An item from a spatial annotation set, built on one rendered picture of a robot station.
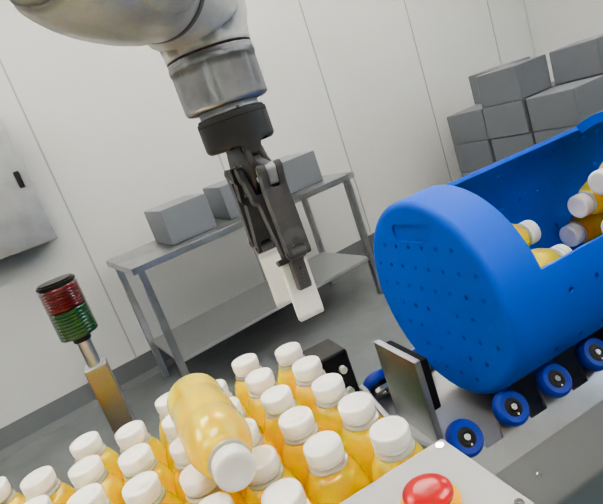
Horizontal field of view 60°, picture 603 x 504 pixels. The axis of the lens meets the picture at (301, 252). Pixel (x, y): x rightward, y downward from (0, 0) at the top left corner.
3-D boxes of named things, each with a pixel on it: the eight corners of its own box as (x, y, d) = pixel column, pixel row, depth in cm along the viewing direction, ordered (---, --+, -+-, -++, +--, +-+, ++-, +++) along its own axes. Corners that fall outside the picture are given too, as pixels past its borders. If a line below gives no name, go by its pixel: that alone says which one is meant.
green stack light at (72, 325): (99, 330, 86) (86, 303, 85) (59, 347, 84) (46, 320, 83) (98, 320, 92) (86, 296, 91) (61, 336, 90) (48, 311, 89)
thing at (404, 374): (453, 436, 69) (429, 354, 66) (439, 446, 68) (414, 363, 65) (410, 407, 78) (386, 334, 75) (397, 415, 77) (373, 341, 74)
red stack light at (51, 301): (86, 303, 85) (76, 281, 84) (46, 319, 83) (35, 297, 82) (86, 295, 91) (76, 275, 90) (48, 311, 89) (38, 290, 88)
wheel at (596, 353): (598, 329, 70) (589, 334, 72) (574, 344, 69) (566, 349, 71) (622, 358, 69) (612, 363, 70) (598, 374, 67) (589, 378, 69)
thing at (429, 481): (467, 502, 36) (462, 488, 36) (425, 531, 35) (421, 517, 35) (434, 475, 39) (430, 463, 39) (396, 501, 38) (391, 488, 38)
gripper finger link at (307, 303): (302, 251, 56) (304, 252, 55) (322, 309, 58) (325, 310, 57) (277, 262, 55) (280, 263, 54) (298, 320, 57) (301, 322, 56)
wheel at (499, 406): (516, 381, 66) (509, 385, 67) (489, 398, 64) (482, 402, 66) (539, 414, 64) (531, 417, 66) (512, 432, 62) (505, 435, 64)
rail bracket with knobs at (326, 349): (370, 404, 87) (351, 351, 85) (333, 426, 85) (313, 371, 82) (342, 384, 96) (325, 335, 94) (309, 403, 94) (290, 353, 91)
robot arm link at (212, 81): (238, 54, 59) (255, 106, 60) (161, 76, 56) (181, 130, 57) (263, 31, 50) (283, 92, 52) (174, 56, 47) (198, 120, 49)
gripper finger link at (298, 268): (293, 240, 55) (304, 242, 52) (308, 283, 56) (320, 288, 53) (281, 245, 54) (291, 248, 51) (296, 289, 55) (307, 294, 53)
